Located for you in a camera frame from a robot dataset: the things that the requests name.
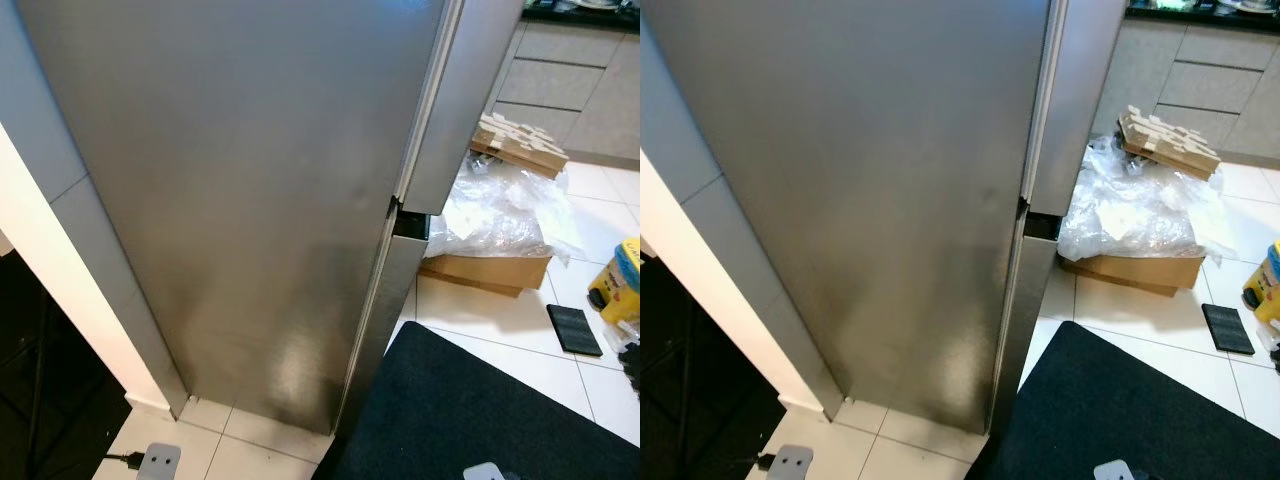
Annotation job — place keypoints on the grey cabinet side panel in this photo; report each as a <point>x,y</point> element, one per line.
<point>60,150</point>
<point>700,180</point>

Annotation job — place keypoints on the stack of cardboard pieces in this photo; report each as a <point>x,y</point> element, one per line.
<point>1170,145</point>
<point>520,145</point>

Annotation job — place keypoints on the stainless steel fridge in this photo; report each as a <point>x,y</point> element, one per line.
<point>250,200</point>
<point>880,200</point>

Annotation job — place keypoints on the grey kitchen drawer cabinet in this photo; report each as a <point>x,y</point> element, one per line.
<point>1210,85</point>
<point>575,90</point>

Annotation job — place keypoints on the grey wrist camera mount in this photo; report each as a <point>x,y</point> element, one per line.
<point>1113,470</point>
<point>791,464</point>
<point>484,472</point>
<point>160,463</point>

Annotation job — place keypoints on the yellow and blue container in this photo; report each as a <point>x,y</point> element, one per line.
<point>618,285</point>
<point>1264,290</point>

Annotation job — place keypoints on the small black ribbed pad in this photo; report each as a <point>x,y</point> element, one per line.
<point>1228,330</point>
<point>574,330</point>

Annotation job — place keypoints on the flat brown cardboard box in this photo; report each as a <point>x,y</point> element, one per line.
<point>490,272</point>
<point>1135,272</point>

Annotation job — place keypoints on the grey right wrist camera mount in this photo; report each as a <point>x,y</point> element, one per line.
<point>484,472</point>
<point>1113,470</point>

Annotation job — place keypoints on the large black floor mat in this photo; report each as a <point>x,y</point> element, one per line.
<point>1130,410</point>
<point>480,410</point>

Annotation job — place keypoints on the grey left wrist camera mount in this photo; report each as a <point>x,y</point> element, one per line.
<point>160,463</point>
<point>791,464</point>

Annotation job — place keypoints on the crumpled clear plastic wrap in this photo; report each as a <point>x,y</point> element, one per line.
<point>500,210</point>
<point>1140,205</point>

